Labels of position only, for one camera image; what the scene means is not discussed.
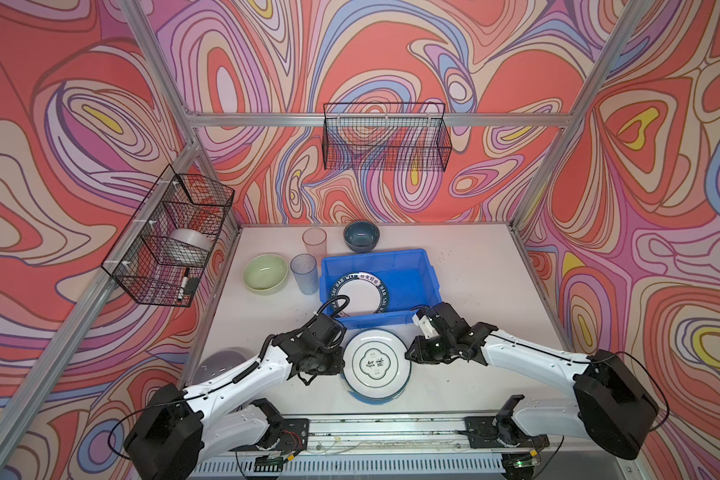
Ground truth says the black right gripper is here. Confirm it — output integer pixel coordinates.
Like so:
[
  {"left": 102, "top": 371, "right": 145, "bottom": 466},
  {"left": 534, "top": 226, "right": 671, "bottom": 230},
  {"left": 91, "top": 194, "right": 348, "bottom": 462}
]
[{"left": 403, "top": 333, "right": 456, "bottom": 364}]

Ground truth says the green clover pattern plate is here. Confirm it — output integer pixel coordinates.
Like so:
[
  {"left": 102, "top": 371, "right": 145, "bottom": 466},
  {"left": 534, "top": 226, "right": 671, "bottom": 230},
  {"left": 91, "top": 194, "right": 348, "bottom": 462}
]
[{"left": 342, "top": 329, "right": 412, "bottom": 397}]

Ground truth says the green rimmed Hao Wei plate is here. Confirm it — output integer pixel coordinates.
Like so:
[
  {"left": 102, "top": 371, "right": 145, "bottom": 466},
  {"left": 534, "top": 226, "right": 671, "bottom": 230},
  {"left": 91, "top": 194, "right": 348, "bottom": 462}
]
[{"left": 330, "top": 272, "right": 390, "bottom": 317}]

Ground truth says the blue white striped plate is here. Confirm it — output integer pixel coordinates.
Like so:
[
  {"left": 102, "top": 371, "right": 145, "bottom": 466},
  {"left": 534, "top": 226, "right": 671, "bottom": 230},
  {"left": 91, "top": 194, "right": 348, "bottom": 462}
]
[{"left": 346, "top": 386, "right": 405, "bottom": 405}]

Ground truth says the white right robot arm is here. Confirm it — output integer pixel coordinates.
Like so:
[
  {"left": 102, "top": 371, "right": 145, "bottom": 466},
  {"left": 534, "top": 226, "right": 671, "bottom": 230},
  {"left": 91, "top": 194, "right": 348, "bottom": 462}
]
[{"left": 405, "top": 302, "right": 659, "bottom": 460}]

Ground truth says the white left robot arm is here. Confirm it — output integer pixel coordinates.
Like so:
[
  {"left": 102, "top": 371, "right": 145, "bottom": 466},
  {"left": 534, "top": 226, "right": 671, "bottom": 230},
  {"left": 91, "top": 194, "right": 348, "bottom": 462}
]
[{"left": 123, "top": 312, "right": 346, "bottom": 479}]

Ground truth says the blue plastic bin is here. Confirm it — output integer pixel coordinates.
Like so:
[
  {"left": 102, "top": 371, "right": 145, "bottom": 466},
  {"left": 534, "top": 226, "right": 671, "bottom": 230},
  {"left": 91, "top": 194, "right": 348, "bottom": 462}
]
[{"left": 319, "top": 249, "right": 442, "bottom": 330}]

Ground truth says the blue ribbed plastic cup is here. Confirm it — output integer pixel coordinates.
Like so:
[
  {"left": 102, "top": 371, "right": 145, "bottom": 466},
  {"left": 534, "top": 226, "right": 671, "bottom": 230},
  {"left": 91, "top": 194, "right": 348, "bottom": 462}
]
[{"left": 290, "top": 253, "right": 319, "bottom": 295}]

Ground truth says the light green ceramic bowl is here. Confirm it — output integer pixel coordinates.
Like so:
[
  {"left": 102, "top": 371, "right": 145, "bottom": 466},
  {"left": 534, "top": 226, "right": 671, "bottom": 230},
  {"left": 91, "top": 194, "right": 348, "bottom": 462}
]
[{"left": 242, "top": 253, "right": 289, "bottom": 295}]

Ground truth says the pink plastic cup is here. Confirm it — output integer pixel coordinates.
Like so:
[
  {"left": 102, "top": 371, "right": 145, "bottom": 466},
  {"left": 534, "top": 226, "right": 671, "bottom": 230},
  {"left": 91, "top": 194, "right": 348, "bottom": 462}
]
[{"left": 302, "top": 227, "right": 327, "bottom": 263}]

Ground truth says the dark blue ceramic bowl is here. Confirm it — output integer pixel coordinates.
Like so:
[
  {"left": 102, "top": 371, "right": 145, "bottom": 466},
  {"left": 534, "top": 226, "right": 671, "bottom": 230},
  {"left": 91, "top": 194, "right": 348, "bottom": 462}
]
[{"left": 343, "top": 220, "right": 380, "bottom": 253}]

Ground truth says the black marker pen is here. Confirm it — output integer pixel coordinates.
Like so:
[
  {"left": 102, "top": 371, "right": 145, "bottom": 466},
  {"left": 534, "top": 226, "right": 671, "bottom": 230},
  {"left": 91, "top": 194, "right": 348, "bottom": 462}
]
[{"left": 177, "top": 267, "right": 190, "bottom": 302}]

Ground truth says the white tape roll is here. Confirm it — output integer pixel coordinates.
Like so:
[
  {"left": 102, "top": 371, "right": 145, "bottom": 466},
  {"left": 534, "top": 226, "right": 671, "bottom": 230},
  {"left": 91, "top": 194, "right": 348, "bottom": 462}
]
[{"left": 165, "top": 228, "right": 212, "bottom": 267}]

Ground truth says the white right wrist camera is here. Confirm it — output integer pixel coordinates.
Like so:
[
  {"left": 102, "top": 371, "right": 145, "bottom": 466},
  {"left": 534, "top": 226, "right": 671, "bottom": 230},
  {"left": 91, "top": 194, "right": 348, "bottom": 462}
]
[{"left": 413, "top": 310, "right": 439, "bottom": 339}]

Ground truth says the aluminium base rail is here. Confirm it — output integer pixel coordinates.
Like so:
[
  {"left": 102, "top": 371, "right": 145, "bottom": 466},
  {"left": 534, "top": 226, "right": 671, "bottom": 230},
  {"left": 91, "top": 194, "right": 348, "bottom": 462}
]
[{"left": 137, "top": 412, "right": 577, "bottom": 480}]

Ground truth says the black wire basket left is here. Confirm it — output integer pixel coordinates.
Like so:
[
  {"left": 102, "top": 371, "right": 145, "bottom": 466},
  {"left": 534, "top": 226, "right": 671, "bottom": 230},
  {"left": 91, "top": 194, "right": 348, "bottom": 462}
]
[{"left": 101, "top": 166, "right": 235, "bottom": 308}]

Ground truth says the black wire basket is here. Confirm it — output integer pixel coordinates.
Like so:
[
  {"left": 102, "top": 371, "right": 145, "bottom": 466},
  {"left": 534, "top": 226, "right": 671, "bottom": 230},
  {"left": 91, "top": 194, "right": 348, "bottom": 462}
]
[
  {"left": 101, "top": 166, "right": 235, "bottom": 308},
  {"left": 322, "top": 100, "right": 452, "bottom": 172}
]

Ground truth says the black wire basket back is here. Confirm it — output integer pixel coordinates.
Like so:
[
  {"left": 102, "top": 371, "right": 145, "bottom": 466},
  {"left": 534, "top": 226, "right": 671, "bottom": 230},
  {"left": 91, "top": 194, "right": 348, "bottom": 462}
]
[{"left": 322, "top": 100, "right": 452, "bottom": 172}]

